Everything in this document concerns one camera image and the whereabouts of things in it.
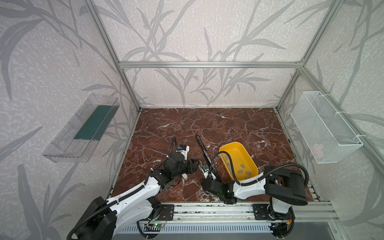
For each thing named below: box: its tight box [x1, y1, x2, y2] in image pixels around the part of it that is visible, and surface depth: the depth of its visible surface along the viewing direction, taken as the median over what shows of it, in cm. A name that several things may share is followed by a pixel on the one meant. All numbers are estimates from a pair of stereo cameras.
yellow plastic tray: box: [219, 141, 259, 181], surface depth 93 cm
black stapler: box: [196, 135, 218, 173], surface depth 95 cm
